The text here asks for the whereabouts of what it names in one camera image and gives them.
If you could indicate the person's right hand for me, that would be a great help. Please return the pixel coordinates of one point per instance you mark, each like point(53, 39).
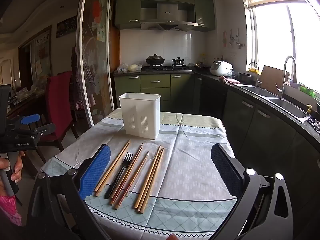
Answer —
point(172, 237)

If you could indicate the yellow sponge holder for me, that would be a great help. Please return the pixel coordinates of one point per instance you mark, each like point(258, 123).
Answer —
point(253, 70)

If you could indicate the white plastic bag blue print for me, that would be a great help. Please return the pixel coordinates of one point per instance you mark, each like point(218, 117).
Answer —
point(122, 68)

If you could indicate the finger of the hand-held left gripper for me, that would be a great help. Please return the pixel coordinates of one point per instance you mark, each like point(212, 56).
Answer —
point(30, 119)
point(45, 129)

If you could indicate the wall hooks with hanging tools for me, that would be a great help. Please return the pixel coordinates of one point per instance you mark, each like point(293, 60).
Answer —
point(233, 38)

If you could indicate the small steel faucet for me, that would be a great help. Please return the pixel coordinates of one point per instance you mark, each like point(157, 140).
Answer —
point(257, 75)

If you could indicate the flower print sliding glass door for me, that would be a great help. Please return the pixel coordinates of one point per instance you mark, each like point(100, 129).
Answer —
point(96, 55)

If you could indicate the clear bag with yellow food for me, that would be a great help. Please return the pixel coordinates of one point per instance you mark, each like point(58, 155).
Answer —
point(134, 67)

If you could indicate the black frying pan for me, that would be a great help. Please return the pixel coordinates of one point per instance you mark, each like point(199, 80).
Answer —
point(202, 67)

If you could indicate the checkered hanging apron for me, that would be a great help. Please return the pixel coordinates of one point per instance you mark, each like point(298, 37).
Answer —
point(77, 85)

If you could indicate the pale patterned tablecloth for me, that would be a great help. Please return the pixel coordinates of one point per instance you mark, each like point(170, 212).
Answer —
point(195, 155)

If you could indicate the person's left forearm pink sleeve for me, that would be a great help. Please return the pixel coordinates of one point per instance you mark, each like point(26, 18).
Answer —
point(8, 208)

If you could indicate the chopstick with reddish tip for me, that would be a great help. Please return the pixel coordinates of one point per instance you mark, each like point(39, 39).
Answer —
point(120, 200)
point(130, 166)

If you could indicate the wooden cutting board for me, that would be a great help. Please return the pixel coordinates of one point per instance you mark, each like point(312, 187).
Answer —
point(271, 80)

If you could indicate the dark patterned dishcloth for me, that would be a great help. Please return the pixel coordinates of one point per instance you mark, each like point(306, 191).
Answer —
point(313, 125)

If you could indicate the light bamboo chopstick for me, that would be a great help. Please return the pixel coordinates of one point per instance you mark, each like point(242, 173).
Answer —
point(147, 177)
point(112, 166)
point(115, 168)
point(151, 182)

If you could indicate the double steel sink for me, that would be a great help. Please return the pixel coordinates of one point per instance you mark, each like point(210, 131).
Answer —
point(287, 107)

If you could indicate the pink cloth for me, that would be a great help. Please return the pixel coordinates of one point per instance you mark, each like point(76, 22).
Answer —
point(230, 80)

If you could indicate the white plastic utensil holder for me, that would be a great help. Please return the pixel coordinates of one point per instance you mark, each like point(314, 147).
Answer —
point(140, 115)

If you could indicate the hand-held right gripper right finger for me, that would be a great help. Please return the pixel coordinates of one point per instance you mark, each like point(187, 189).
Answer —
point(226, 172)

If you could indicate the seasoning bottles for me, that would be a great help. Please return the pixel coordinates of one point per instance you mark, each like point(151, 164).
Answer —
point(203, 59)

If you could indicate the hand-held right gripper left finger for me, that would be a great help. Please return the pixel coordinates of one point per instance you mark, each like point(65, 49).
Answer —
point(96, 172)

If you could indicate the kitchen window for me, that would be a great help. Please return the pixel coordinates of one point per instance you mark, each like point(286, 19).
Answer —
point(270, 37)

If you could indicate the white rice cooker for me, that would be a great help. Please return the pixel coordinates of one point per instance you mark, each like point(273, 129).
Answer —
point(221, 68)

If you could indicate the dark base cabinets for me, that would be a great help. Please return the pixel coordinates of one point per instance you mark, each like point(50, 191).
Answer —
point(250, 120)

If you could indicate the dark wall poster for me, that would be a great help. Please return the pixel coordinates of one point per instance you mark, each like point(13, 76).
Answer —
point(66, 27)

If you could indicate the black plastic fork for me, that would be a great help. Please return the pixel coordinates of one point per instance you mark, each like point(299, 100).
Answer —
point(118, 177)

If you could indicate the small black pot with lid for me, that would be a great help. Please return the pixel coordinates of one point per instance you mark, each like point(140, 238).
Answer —
point(178, 62)

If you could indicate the tall steel faucet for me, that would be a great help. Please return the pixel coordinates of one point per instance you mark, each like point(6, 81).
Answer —
point(285, 70)

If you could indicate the framed calligraphy picture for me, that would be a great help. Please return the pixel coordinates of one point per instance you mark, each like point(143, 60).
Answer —
point(42, 52)

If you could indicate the black cooking pot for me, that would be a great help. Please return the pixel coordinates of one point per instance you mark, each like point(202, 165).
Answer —
point(245, 77)

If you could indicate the wooden chair with red cover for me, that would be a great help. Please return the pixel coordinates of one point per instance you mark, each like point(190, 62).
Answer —
point(60, 105)

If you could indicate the green plastic container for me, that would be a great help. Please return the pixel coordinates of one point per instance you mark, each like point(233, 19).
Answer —
point(306, 90)

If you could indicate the dark stone countertop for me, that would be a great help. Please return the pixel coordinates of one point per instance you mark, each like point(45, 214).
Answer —
point(310, 130)

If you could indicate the gas stove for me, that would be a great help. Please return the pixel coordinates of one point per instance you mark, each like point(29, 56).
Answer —
point(167, 68)

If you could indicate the person's left hand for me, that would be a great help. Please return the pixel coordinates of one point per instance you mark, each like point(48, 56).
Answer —
point(17, 167)

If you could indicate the green base cabinets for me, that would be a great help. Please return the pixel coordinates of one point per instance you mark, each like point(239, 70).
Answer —
point(155, 85)

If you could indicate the black wok with lid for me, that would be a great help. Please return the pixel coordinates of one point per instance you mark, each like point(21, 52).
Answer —
point(155, 60)

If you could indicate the clear plastic spoon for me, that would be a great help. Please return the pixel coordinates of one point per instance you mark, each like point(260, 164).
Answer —
point(147, 155)

